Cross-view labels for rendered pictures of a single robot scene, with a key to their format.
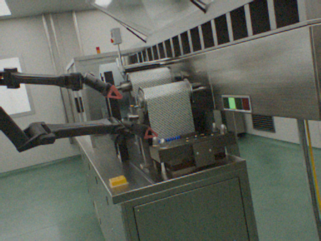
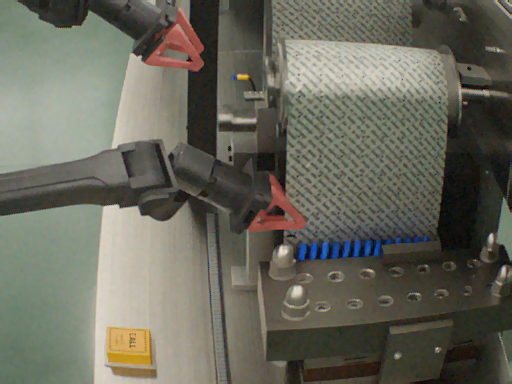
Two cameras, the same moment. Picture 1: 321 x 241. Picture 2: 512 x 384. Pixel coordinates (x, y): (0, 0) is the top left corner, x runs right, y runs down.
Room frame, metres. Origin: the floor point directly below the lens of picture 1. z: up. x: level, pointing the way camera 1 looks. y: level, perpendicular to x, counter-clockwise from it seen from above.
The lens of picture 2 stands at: (0.69, -0.15, 1.80)
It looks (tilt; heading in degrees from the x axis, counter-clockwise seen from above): 30 degrees down; 12
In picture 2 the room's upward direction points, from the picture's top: 1 degrees clockwise
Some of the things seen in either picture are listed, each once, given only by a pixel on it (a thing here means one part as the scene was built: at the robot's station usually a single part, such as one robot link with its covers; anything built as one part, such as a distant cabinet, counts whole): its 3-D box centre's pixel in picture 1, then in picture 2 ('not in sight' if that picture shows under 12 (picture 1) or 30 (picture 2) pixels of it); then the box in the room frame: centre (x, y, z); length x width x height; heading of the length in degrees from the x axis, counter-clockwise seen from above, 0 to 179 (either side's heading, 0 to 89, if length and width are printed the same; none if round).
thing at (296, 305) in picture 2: (163, 143); (296, 300); (1.68, 0.02, 1.05); 0.04 x 0.04 x 0.04
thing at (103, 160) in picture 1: (126, 143); (261, 63); (2.81, 0.31, 0.88); 2.52 x 0.66 x 0.04; 16
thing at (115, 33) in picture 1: (115, 36); not in sight; (2.43, 0.21, 1.66); 0.07 x 0.07 x 0.10; 22
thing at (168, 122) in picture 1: (172, 124); (369, 196); (1.87, -0.04, 1.10); 0.23 x 0.01 x 0.18; 106
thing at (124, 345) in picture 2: (118, 181); (128, 346); (1.68, 0.26, 0.91); 0.07 x 0.07 x 0.02; 16
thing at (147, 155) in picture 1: (141, 138); (251, 195); (1.92, 0.13, 1.05); 0.06 x 0.05 x 0.31; 106
